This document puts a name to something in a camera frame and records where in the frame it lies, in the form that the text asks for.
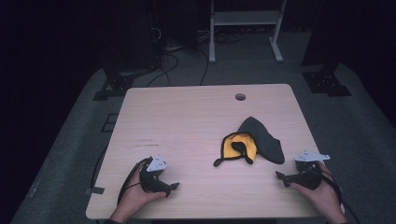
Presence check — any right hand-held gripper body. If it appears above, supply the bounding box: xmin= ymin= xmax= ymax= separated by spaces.
xmin=288 ymin=150 xmax=331 ymax=191

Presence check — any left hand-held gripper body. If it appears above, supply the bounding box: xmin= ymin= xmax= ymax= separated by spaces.
xmin=139 ymin=153 xmax=171 ymax=195

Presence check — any dark grey and yellow cloth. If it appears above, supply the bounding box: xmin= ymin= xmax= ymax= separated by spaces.
xmin=213 ymin=116 xmax=286 ymax=168

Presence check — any person's left hand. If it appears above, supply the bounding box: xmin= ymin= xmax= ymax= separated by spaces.
xmin=117 ymin=161 xmax=167 ymax=219

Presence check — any person's right hand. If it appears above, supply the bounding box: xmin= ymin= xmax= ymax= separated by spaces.
xmin=290 ymin=161 xmax=344 ymax=217

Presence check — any grey tape piece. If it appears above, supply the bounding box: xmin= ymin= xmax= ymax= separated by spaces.
xmin=85 ymin=186 xmax=106 ymax=196

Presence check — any black floor outlet cover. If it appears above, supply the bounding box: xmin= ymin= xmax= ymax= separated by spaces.
xmin=100 ymin=113 xmax=120 ymax=133

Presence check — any black stand base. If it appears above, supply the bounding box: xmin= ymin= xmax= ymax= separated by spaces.
xmin=92 ymin=74 xmax=135 ymax=102
xmin=302 ymin=70 xmax=353 ymax=98

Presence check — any dark equipment cabinet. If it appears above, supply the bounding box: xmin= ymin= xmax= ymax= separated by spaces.
xmin=102 ymin=0 xmax=161 ymax=75

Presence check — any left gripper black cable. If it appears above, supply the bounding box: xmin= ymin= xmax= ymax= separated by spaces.
xmin=117 ymin=156 xmax=153 ymax=205

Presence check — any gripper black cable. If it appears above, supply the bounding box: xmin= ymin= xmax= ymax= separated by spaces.
xmin=117 ymin=156 xmax=153 ymax=205
xmin=306 ymin=166 xmax=362 ymax=224

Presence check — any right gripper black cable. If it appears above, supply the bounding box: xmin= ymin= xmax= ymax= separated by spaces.
xmin=306 ymin=166 xmax=362 ymax=224

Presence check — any black cable beside table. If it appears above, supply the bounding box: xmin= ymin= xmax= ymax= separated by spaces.
xmin=90 ymin=145 xmax=108 ymax=190

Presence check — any black floor cable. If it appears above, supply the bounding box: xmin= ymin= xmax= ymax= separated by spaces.
xmin=146 ymin=51 xmax=180 ymax=89
xmin=199 ymin=49 xmax=210 ymax=87

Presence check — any white metal stand frame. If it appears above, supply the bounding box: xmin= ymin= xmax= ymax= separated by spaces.
xmin=208 ymin=0 xmax=288 ymax=64

